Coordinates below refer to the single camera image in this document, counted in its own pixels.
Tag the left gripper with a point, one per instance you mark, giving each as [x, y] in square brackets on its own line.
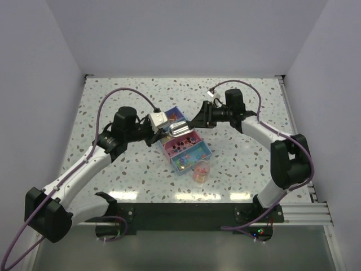
[161, 133]

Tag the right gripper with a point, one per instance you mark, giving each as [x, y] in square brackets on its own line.
[204, 118]

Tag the metal candy scoop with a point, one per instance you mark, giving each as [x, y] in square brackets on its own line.
[180, 128]

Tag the four-compartment candy tray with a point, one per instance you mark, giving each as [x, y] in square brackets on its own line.
[185, 151]

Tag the clear plastic jar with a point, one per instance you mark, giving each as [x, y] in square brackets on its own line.
[201, 171]

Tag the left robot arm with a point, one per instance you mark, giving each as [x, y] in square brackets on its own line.
[47, 210]

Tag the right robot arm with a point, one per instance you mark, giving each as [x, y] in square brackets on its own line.
[290, 160]

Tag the star candies pile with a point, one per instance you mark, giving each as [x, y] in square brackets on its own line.
[187, 161]

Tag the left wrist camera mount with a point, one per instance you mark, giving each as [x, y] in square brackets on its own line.
[158, 120]

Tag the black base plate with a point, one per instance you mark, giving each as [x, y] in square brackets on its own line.
[174, 217]

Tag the aluminium frame rail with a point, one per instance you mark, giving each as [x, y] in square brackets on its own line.
[291, 163]

